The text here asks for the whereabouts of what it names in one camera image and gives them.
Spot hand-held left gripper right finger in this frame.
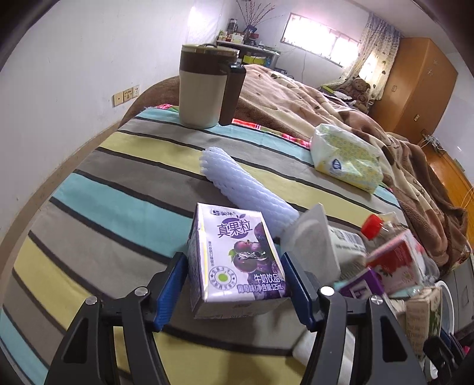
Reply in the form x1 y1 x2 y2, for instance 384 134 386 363
281 252 428 385

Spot floral curtain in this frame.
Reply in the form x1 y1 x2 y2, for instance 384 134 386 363
342 11 403 101

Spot brown teddy bear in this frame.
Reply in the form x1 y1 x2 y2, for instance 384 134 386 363
340 77 372 112

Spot wooden wardrobe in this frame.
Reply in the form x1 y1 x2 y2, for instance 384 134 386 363
370 37 459 147

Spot cluttered shelf unit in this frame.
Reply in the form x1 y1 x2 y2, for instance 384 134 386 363
216 17 281 70

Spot wooden headboard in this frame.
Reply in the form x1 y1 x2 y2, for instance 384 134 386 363
421 144 474 224

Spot brown and beige travel mug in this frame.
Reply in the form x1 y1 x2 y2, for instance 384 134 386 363
179 43 246 129

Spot clear plastic bottle red cap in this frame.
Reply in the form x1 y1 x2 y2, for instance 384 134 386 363
360 212 441 285

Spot white foam net sleeve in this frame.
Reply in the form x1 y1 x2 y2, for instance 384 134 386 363
199 147 300 231

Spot purple milk drink carton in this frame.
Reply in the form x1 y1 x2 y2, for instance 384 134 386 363
186 202 290 320

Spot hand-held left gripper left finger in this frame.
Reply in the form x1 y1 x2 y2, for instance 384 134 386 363
44 252 189 385

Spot decorative dry branches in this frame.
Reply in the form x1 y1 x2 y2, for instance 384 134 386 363
236 0 275 29

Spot brown fleece blanket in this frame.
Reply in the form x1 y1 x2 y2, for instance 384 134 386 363
122 64 471 268

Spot wall socket panel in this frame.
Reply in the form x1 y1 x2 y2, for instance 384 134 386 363
113 85 141 108

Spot small purple carton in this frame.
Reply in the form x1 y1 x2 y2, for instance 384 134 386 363
333 268 386 300

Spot beige patterned box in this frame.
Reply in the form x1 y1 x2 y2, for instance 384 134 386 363
405 288 444 358

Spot white trash bin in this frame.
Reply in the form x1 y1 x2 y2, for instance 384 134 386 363
431 280 457 336

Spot white printed carton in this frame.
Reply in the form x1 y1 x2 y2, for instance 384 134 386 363
329 226 367 275

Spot red milk drink carton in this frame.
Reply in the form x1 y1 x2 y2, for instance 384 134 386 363
365 230 426 295

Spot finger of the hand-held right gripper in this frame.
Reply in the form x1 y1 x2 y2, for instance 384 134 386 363
422 329 466 382

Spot window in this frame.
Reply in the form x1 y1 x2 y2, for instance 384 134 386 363
281 12 362 68

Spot yellow patterned tissue pack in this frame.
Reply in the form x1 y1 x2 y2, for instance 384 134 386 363
309 123 384 195

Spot translucent silver pouch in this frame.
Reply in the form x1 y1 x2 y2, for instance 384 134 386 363
280 203 341 282

